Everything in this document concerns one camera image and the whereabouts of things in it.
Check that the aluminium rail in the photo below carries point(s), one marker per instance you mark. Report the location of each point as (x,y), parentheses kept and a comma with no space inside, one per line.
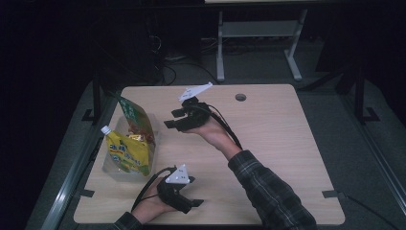
(68,188)
(379,159)

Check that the person's right hand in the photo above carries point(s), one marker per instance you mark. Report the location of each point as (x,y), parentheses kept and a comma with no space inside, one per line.
(209,131)

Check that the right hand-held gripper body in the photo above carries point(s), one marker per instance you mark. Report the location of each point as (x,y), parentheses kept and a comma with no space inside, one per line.
(196,115)

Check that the person's left hand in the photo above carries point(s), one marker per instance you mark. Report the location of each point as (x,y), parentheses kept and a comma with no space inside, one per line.
(148,204)

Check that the yellow spout pouch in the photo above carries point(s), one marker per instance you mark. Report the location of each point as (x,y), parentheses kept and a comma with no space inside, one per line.
(129,156)

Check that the green and red snack packet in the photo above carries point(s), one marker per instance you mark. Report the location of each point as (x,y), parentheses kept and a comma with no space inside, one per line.
(137,118)

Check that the clear plastic container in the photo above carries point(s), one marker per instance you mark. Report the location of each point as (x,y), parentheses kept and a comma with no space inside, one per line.
(156,127)

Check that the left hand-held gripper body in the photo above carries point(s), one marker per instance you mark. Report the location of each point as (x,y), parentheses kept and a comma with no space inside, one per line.
(177,177)

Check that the white metal desk frame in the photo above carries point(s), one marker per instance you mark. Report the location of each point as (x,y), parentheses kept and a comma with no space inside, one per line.
(258,28)

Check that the black metal stand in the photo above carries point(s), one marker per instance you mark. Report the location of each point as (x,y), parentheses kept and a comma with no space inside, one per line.
(96,96)
(360,96)

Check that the grey tape strip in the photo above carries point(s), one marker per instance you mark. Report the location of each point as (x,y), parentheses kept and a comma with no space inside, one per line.
(85,193)
(332,194)

